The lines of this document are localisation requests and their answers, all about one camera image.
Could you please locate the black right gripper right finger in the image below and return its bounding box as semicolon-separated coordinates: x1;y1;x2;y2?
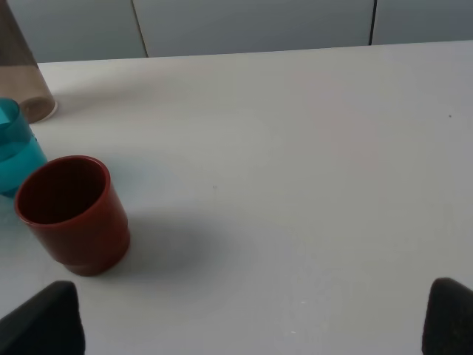
421;277;472;354

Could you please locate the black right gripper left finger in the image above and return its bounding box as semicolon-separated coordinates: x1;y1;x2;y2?
1;281;86;354

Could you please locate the teal translucent plastic cup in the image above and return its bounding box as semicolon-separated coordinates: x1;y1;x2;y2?
0;98;47;198

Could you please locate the red plastic cup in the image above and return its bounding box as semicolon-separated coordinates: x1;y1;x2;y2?
15;155;130;277

